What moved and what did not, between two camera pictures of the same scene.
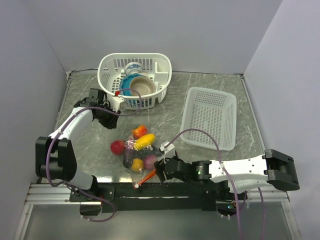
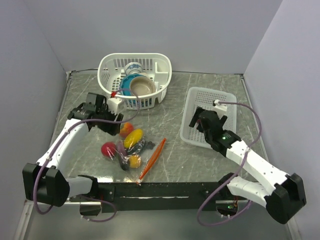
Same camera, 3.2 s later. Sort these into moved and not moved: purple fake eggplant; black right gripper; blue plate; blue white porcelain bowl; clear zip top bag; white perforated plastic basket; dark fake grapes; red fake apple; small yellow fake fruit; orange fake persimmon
Moved: orange fake persimmon; clear zip top bag; black right gripper; purple fake eggplant; red fake apple; dark fake grapes; small yellow fake fruit
Not moved: blue white porcelain bowl; blue plate; white perforated plastic basket
